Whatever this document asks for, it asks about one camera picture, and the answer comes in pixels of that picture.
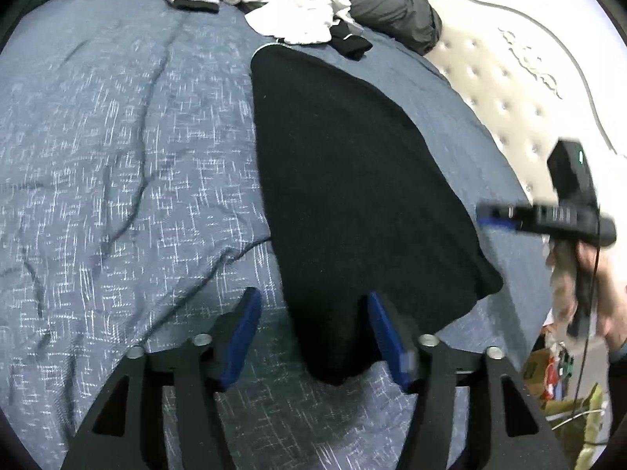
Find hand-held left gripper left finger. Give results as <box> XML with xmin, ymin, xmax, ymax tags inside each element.
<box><xmin>59</xmin><ymin>286</ymin><xmax>263</xmax><ymax>470</ymax></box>

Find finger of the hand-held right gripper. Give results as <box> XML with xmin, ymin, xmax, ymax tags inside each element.
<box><xmin>476</xmin><ymin>203</ymin><xmax>520</xmax><ymax>232</ymax></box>

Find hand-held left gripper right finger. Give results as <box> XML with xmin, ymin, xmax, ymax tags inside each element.
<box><xmin>367</xmin><ymin>291</ymin><xmax>574</xmax><ymax>470</ymax></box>

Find black sweater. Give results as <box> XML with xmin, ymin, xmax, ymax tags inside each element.
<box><xmin>250</xmin><ymin>43</ymin><xmax>504</xmax><ymax>387</ymax></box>

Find person's right hand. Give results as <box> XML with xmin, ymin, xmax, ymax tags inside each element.
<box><xmin>545</xmin><ymin>242</ymin><xmax>627</xmax><ymax>352</ymax></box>

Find cream tufted bed headboard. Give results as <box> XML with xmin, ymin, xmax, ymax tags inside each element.
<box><xmin>411</xmin><ymin>0</ymin><xmax>627</xmax><ymax>236</ymax></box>

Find cardboard box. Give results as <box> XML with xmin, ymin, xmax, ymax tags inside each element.
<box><xmin>522</xmin><ymin>347</ymin><xmax>554</xmax><ymax>397</ymax></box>

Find blue patterned bed sheet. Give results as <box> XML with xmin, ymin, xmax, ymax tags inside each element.
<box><xmin>0</xmin><ymin>0</ymin><xmax>554</xmax><ymax>470</ymax></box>

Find yellow green bag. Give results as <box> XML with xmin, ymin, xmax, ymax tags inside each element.
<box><xmin>573</xmin><ymin>382</ymin><xmax>608</xmax><ymax>470</ymax></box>

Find black pants with white stripe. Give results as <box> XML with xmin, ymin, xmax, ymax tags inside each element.
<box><xmin>329</xmin><ymin>17</ymin><xmax>374</xmax><ymax>62</ymax></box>

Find white shirt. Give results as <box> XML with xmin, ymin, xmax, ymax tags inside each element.
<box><xmin>230</xmin><ymin>0</ymin><xmax>353</xmax><ymax>46</ymax></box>

